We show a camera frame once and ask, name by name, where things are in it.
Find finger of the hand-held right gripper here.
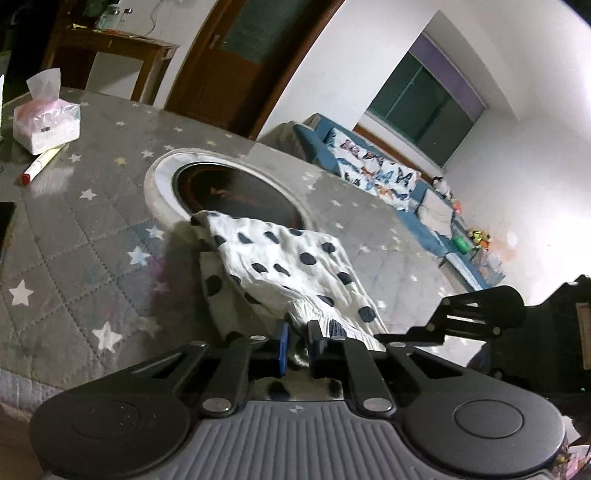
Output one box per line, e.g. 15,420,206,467
405,285,527,348

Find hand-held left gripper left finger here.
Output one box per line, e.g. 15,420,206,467
117,322,290,418

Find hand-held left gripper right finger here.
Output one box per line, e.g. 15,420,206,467
307,320,467,418

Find white polka dot pants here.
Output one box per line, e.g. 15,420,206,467
189,210,393,402

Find yellow and green toys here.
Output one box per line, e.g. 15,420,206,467
466,228,492,250

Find blue sofa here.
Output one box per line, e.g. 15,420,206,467
263,114,509,291

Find grey pillow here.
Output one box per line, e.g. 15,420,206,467
418,189,455,236

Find round built-in stove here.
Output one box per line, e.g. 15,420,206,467
144,148,309,232

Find butterfly print pillow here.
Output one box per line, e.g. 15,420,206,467
323,128,423,213

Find green framed window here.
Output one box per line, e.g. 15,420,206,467
367,34,488,169

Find brown wooden door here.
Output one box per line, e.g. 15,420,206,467
166,0,345,139

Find white marker with red cap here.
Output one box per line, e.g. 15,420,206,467
21,144,66,185

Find pink tissue pack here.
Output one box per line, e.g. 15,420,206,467
13,68,81,155

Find wooden side table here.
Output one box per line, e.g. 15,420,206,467
41,25,180,104

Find glass jar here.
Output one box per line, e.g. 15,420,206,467
99,0,134,17

